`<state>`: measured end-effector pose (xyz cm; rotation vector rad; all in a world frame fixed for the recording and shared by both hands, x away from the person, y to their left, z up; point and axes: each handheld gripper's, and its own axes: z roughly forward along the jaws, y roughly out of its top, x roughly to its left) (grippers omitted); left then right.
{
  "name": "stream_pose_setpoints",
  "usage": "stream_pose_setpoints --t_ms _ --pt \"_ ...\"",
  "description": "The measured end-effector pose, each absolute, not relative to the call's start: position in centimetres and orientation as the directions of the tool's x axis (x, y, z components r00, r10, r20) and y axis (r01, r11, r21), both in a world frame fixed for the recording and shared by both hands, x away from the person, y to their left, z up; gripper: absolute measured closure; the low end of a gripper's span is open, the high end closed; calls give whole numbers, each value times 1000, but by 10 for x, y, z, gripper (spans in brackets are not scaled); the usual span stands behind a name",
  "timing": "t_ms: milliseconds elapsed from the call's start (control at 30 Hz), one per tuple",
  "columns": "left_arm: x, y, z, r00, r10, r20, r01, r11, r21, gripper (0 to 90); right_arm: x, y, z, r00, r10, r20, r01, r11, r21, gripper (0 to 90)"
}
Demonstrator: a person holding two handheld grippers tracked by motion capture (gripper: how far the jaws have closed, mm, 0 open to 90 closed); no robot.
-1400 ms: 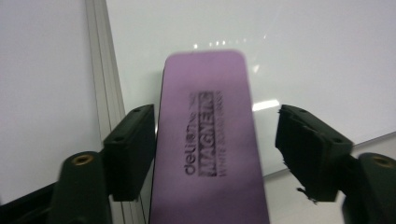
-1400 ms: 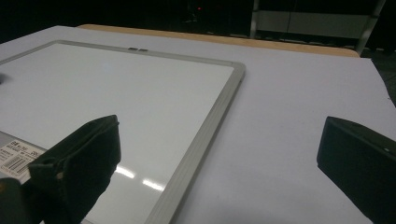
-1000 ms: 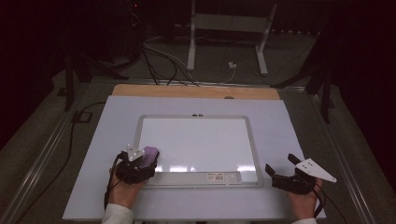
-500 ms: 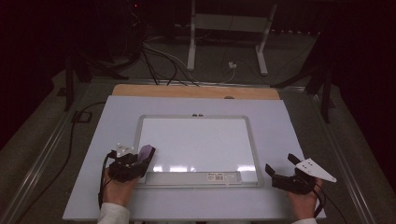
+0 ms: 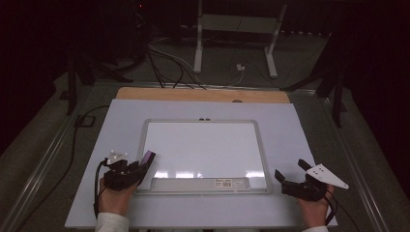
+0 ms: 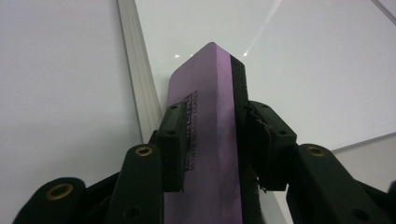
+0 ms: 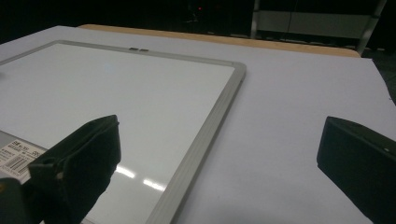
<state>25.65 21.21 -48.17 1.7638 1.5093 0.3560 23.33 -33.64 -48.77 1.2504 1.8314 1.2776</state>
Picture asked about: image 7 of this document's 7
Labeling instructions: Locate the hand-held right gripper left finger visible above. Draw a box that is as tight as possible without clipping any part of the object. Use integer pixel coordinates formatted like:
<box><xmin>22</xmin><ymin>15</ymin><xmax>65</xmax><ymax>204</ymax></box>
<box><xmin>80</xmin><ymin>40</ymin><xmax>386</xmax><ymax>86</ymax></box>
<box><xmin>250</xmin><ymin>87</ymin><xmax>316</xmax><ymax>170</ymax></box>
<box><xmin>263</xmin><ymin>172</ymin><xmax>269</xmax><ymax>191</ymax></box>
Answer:
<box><xmin>21</xmin><ymin>114</ymin><xmax>122</xmax><ymax>224</ymax></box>

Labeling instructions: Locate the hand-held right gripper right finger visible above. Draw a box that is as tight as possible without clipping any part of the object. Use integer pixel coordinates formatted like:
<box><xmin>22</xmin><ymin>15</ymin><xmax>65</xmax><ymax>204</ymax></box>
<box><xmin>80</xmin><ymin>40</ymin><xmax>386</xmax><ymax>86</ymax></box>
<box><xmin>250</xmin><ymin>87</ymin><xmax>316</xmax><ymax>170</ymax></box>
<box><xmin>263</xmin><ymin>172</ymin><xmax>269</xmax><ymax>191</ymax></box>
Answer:
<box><xmin>316</xmin><ymin>116</ymin><xmax>396</xmax><ymax>224</ymax></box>

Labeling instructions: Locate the grey framed whiteboard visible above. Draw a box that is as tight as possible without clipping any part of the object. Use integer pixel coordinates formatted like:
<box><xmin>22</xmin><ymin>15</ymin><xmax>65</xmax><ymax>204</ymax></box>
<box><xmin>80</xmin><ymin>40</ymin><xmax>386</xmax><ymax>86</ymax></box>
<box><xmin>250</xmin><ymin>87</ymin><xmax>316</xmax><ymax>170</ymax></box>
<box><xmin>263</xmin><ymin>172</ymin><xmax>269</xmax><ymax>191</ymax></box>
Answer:
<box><xmin>0</xmin><ymin>39</ymin><xmax>248</xmax><ymax>224</ymax></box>

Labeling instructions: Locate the white paper table cover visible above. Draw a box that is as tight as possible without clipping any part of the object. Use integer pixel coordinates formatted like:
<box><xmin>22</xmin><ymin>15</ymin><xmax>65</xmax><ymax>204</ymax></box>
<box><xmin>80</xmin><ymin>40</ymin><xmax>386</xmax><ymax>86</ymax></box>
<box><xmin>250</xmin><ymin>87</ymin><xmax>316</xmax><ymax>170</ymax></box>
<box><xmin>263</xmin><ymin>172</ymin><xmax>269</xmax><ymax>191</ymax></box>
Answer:
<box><xmin>0</xmin><ymin>25</ymin><xmax>396</xmax><ymax>224</ymax></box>

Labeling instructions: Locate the metal stand with grey panel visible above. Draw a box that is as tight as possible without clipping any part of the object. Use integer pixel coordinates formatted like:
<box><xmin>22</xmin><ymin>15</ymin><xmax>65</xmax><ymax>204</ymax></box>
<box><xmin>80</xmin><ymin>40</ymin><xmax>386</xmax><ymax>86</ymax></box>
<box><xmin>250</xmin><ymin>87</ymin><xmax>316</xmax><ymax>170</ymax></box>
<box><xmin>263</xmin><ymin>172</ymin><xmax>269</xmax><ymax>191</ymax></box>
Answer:
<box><xmin>250</xmin><ymin>0</ymin><xmax>389</xmax><ymax>55</ymax></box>

